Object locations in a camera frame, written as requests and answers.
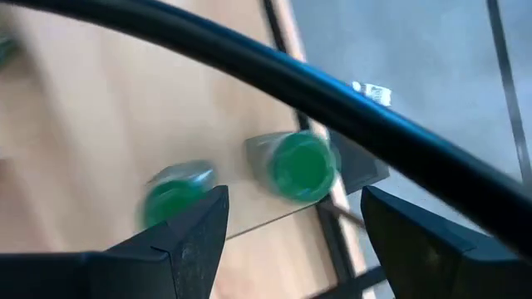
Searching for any green-lid glass spice jar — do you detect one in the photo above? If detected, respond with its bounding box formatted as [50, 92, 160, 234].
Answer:
[135, 159, 218, 233]
[244, 130, 342, 204]

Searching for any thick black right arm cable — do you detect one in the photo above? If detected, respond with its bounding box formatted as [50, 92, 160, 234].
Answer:
[0, 0, 532, 261]

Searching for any small white tag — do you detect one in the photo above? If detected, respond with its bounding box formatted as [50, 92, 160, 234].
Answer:
[351, 81, 394, 108]

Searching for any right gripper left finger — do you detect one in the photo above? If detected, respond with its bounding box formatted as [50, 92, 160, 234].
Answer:
[0, 185, 230, 299]

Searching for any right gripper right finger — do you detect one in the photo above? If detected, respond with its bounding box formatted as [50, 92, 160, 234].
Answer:
[360, 185, 532, 299]

